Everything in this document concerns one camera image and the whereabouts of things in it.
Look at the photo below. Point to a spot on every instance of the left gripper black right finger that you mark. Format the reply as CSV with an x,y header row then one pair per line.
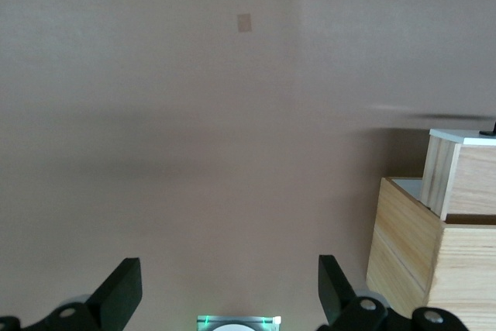
x,y
341,300

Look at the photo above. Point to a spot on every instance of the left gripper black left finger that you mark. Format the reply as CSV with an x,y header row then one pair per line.
x,y
116,296

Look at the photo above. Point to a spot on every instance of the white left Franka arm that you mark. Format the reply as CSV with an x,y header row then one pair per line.
x,y
240,328

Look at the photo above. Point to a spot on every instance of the light wooden drawer cabinet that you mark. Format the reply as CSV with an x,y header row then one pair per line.
x,y
403,249

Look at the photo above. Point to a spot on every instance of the small brown tape patch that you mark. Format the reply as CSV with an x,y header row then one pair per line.
x,y
244,23

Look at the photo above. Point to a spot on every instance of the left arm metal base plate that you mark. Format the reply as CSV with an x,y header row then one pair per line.
x,y
203,325

